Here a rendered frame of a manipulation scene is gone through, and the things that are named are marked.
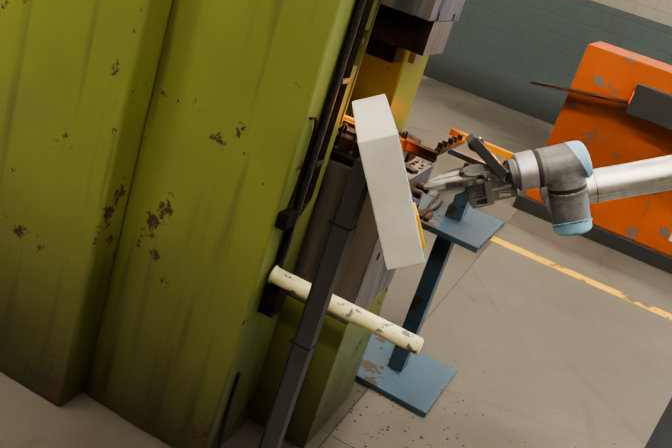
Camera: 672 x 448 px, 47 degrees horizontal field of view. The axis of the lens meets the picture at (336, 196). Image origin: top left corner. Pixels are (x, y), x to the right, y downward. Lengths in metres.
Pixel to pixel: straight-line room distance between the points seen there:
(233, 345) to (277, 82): 0.73
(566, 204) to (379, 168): 0.53
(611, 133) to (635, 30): 4.10
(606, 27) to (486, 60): 1.44
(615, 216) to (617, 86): 0.90
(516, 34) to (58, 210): 8.03
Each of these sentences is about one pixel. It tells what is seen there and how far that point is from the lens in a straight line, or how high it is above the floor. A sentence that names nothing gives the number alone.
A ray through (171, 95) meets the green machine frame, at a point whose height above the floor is 0.99.
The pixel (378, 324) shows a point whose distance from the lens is 1.98.
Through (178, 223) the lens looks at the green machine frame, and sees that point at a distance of 2.11.
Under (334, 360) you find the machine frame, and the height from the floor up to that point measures 0.34.
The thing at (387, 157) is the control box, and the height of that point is 1.15.
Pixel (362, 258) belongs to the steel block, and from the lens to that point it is 2.20.
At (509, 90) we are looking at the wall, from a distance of 9.79.
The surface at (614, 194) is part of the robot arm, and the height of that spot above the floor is 1.12.
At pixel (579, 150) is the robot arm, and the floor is 1.22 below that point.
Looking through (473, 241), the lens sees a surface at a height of 0.68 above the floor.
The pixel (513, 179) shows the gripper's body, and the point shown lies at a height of 1.12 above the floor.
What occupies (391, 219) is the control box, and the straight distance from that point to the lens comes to 1.53.
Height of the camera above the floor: 1.54
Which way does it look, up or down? 19 degrees down
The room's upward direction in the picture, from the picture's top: 18 degrees clockwise
